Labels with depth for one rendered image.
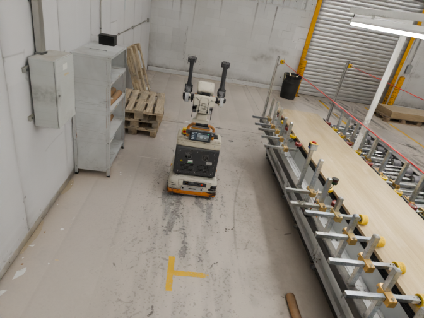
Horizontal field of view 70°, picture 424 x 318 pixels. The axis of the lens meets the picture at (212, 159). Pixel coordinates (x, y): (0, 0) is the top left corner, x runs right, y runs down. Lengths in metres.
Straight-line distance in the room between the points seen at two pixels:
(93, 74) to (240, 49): 6.86
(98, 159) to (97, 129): 0.42
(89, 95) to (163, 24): 6.37
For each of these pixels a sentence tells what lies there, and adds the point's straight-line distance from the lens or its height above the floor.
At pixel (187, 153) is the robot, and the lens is 3.75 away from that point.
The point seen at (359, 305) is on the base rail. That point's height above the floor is 0.70.
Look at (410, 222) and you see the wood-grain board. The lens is 3.18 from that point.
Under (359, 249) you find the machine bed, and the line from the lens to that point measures 2.79.
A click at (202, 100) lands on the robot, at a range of 3.84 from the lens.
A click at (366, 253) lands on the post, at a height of 1.01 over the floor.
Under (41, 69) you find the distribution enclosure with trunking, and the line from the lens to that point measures 2.95.
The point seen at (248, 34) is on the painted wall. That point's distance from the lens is 10.03.
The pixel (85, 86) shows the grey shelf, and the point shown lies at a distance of 3.85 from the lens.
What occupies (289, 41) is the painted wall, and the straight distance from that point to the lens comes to 10.33.
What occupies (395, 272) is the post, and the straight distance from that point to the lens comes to 2.12.
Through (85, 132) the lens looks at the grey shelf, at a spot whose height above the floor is 0.61.
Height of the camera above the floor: 2.31
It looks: 28 degrees down
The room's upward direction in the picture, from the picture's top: 11 degrees clockwise
